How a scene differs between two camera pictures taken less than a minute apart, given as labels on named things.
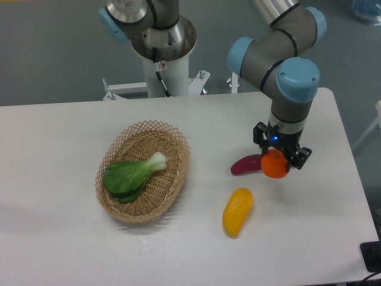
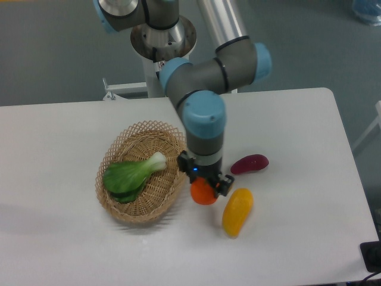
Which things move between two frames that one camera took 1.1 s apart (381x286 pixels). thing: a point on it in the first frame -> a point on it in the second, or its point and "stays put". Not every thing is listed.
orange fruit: x=274 y=164 -> x=202 y=192
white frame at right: x=376 y=122 stays put
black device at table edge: x=371 y=251 stays put
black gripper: x=288 y=142 -> x=186 y=164
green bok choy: x=125 y=180 stays put
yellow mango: x=236 y=211 stays put
